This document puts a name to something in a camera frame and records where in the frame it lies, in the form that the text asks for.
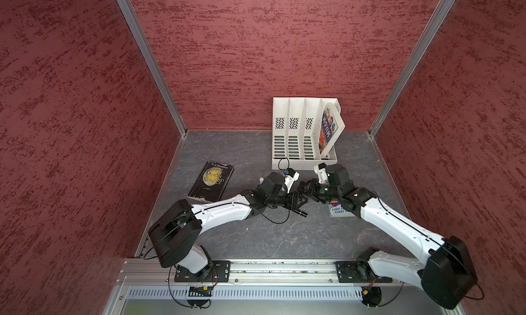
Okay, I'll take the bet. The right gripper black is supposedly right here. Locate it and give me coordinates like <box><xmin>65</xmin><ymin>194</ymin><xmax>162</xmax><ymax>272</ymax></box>
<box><xmin>296</xmin><ymin>178</ymin><xmax>341</xmax><ymax>204</ymax></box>

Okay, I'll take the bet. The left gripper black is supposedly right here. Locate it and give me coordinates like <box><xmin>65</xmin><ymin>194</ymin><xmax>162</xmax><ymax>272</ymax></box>
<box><xmin>266</xmin><ymin>189</ymin><xmax>309</xmax><ymax>211</ymax></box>

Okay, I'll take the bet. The black lipstick gold band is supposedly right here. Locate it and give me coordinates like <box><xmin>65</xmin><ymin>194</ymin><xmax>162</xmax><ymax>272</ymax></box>
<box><xmin>295</xmin><ymin>210</ymin><xmax>308</xmax><ymax>217</ymax></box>

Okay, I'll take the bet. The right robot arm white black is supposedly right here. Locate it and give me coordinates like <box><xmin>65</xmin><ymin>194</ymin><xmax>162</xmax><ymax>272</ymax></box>
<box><xmin>297</xmin><ymin>164</ymin><xmax>478</xmax><ymax>310</ymax></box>

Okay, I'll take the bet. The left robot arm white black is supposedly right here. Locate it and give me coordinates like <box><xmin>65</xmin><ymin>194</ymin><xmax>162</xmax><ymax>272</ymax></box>
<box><xmin>148</xmin><ymin>168</ymin><xmax>307</xmax><ymax>281</ymax></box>

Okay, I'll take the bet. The white magazine file organizer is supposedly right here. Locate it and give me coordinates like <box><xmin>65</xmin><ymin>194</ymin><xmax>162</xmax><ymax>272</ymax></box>
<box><xmin>272</xmin><ymin>97</ymin><xmax>341</xmax><ymax>171</ymax></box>

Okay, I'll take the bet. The blue book in organizer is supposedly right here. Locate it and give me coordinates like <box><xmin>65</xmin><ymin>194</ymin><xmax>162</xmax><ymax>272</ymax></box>
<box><xmin>319</xmin><ymin>103</ymin><xmax>345</xmax><ymax>158</ymax></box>

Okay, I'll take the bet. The Treehouse paperback book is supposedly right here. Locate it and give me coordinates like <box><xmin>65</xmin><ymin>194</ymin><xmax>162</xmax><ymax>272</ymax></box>
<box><xmin>329</xmin><ymin>203</ymin><xmax>354</xmax><ymax>218</ymax></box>

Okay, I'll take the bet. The black hardcover Maugham book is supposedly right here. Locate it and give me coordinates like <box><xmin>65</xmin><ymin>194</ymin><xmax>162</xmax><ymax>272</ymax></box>
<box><xmin>188</xmin><ymin>161</ymin><xmax>234</xmax><ymax>203</ymax></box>

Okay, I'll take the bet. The left corner aluminium profile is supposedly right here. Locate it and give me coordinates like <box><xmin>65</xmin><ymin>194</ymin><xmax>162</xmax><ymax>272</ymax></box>
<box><xmin>116</xmin><ymin>0</ymin><xmax>188</xmax><ymax>138</ymax></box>

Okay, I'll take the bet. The corner aluminium profile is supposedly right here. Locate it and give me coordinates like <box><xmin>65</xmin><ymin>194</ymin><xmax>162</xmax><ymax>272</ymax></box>
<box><xmin>116</xmin><ymin>0</ymin><xmax>188</xmax><ymax>138</ymax></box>
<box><xmin>368</xmin><ymin>0</ymin><xmax>456</xmax><ymax>140</ymax></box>

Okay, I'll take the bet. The right corner aluminium profile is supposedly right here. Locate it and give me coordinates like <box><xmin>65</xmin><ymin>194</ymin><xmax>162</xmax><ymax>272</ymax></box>
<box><xmin>368</xmin><ymin>0</ymin><xmax>456</xmax><ymax>140</ymax></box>

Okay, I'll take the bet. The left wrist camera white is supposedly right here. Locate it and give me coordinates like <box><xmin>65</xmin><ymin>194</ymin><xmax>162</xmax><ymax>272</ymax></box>
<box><xmin>284</xmin><ymin>168</ymin><xmax>299</xmax><ymax>193</ymax></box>

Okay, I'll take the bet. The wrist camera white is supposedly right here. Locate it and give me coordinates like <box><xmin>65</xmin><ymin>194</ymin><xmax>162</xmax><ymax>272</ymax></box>
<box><xmin>284</xmin><ymin>168</ymin><xmax>299</xmax><ymax>193</ymax></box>
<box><xmin>314</xmin><ymin>162</ymin><xmax>328</xmax><ymax>184</ymax></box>

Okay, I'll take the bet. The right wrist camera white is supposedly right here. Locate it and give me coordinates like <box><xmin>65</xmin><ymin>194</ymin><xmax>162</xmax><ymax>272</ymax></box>
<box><xmin>314</xmin><ymin>162</ymin><xmax>328</xmax><ymax>184</ymax></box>

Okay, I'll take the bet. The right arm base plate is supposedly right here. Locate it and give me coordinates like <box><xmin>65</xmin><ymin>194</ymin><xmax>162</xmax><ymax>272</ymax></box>
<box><xmin>335</xmin><ymin>260</ymin><xmax>393</xmax><ymax>284</ymax></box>

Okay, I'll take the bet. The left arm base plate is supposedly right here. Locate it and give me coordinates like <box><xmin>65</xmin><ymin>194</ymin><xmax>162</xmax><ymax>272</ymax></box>
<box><xmin>173</xmin><ymin>260</ymin><xmax>231</xmax><ymax>284</ymax></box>

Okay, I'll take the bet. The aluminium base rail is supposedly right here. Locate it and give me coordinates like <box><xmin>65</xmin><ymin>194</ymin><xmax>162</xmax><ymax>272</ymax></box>
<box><xmin>116</xmin><ymin>258</ymin><xmax>401</xmax><ymax>286</ymax></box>

